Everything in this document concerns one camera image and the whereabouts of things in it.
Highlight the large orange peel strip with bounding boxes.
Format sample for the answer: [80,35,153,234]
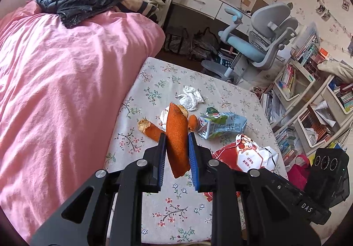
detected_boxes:
[166,103,190,178]

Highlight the crushed blue milk carton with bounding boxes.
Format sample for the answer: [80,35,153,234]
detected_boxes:
[197,107,247,140]

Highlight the striped pillow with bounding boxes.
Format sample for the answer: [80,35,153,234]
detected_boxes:
[114,0,160,20]

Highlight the pink duvet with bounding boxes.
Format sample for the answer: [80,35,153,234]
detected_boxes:
[1,1,165,241]

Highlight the small orange peel piece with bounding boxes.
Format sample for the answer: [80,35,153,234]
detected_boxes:
[188,115,199,132]

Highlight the floral white tablecloth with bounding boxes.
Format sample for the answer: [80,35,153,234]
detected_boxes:
[104,58,278,245]

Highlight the red white snack wrapper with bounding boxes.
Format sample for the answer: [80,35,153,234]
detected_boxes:
[212,134,279,173]

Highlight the white rolling book cart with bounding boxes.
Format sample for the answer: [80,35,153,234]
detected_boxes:
[260,23,352,170]

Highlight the black puffer jacket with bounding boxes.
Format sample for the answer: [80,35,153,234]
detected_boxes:
[36,0,124,28]

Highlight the long orange peel piece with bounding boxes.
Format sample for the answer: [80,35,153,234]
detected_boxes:
[138,118,165,142]

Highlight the magenta tote bag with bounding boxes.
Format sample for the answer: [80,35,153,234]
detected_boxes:
[287,154,311,190]

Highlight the grey blue desk chair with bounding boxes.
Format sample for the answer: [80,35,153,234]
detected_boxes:
[202,3,299,85]

